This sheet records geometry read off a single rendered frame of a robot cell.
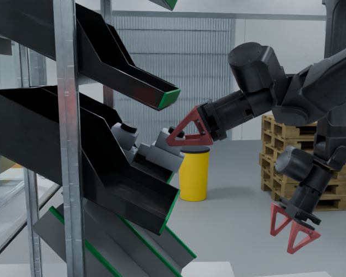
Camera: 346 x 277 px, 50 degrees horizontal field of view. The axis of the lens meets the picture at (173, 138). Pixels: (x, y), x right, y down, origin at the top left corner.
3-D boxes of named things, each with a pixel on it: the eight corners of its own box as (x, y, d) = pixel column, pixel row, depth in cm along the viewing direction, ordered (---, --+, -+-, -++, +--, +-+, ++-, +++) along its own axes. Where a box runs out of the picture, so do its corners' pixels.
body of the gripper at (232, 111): (200, 107, 62) (241, 87, 60) (202, 103, 72) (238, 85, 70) (217, 142, 62) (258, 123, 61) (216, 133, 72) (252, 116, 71)
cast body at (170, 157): (179, 167, 71) (194, 134, 70) (177, 173, 67) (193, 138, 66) (139, 149, 72) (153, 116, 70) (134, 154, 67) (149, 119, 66)
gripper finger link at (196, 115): (156, 127, 64) (207, 103, 62) (162, 121, 71) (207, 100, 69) (174, 162, 64) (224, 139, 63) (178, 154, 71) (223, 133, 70)
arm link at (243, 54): (308, 128, 59) (322, 89, 63) (293, 74, 51) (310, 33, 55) (239, 122, 66) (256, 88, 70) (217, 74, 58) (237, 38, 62)
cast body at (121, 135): (132, 162, 72) (147, 129, 71) (128, 169, 68) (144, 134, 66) (93, 143, 72) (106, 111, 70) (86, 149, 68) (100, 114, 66)
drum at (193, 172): (180, 203, 409) (180, 151, 400) (174, 193, 444) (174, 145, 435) (212, 201, 416) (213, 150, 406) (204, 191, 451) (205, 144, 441)
